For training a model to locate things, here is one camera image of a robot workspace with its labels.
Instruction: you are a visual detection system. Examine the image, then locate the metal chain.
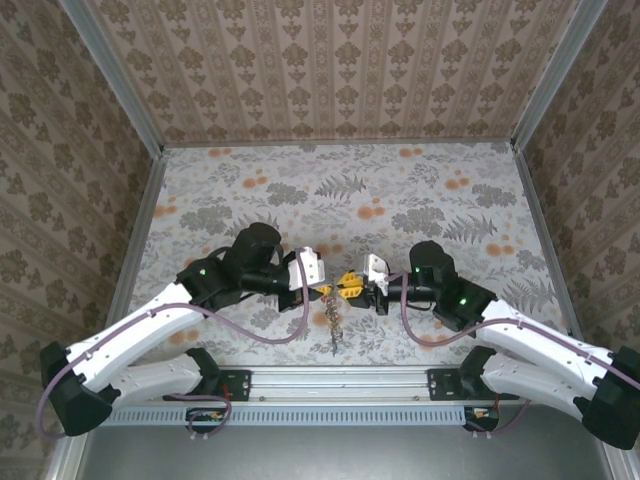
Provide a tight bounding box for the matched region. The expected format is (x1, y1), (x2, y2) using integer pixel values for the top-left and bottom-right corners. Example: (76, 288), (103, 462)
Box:
(322, 292), (347, 357)

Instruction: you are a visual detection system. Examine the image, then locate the floral patterned tablecloth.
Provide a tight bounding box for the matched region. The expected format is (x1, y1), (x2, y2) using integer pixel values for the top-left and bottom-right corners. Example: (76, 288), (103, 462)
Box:
(122, 142), (571, 369)

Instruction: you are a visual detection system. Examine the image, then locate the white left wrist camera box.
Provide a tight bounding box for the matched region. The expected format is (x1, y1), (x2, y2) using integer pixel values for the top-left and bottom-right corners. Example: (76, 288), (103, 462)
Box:
(287, 246), (327, 292)

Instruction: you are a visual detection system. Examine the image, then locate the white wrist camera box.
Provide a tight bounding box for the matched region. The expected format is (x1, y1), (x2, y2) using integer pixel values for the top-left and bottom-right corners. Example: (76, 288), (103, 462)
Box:
(363, 253), (392, 296)
(287, 246), (327, 292)

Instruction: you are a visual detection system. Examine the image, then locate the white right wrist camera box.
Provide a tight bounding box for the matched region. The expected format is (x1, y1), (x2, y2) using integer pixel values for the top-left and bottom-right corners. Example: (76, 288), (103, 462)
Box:
(363, 253), (392, 296)

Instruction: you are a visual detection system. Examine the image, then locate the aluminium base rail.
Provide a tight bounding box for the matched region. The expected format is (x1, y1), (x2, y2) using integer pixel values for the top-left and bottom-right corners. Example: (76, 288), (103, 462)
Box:
(219, 366), (471, 404)

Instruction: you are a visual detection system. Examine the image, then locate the aluminium side rail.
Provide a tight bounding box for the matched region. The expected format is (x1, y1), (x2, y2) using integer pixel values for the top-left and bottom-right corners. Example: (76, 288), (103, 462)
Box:
(94, 149), (169, 369)
(514, 147), (584, 342)

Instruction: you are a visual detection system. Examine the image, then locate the grey slotted cable duct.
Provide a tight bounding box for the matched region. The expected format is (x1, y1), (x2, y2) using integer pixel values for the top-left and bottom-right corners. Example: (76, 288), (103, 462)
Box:
(107, 405), (501, 427)

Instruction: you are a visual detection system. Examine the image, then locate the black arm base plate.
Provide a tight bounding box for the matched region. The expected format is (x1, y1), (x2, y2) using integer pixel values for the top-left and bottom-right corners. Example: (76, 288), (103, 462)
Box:
(427, 368), (464, 401)
(219, 368), (252, 402)

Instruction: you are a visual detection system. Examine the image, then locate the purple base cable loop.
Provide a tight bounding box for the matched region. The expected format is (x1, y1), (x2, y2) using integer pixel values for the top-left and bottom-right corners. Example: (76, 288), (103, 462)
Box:
(164, 393), (234, 442)
(462, 397), (534, 437)

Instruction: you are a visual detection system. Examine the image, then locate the aluminium frame post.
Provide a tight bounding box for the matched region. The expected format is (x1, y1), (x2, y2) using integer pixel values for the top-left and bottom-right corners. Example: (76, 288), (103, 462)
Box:
(509, 0), (610, 152)
(58, 0), (167, 154)

